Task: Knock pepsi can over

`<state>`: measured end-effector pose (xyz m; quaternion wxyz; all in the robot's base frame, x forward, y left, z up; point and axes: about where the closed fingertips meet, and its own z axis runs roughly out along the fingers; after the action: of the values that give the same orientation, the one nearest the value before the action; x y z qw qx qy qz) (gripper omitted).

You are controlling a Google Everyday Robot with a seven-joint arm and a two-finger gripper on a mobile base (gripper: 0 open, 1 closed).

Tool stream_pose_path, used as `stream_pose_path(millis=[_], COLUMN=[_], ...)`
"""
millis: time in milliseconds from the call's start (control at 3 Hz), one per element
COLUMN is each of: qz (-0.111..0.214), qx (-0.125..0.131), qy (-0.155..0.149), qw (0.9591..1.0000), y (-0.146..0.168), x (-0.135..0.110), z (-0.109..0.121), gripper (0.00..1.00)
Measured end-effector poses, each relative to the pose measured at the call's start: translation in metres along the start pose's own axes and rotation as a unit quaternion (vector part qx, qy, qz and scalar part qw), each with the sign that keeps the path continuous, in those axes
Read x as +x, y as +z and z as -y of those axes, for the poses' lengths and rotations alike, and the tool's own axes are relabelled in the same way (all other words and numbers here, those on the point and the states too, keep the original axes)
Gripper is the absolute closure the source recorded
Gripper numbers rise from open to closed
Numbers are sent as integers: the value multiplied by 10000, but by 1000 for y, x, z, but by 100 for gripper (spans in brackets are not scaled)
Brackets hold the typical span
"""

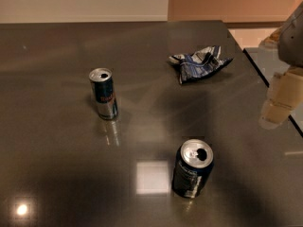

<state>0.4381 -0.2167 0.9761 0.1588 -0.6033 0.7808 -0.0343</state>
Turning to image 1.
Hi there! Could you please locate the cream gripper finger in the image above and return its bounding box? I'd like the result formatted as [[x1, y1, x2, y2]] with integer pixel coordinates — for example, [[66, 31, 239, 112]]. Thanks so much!
[[258, 66, 303, 130], [258, 27, 281, 49]]

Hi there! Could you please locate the dark blue pepsi can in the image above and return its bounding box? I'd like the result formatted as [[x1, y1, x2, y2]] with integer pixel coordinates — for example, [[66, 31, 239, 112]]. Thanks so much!
[[171, 139, 214, 199]]

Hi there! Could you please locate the crumpled blue white chip bag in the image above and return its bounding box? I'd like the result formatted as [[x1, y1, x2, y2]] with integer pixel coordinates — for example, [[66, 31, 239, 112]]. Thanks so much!
[[169, 45, 233, 84]]

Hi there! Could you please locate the silver blue red bull can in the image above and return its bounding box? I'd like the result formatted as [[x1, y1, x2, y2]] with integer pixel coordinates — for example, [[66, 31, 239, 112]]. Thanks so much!
[[89, 68, 118, 120]]

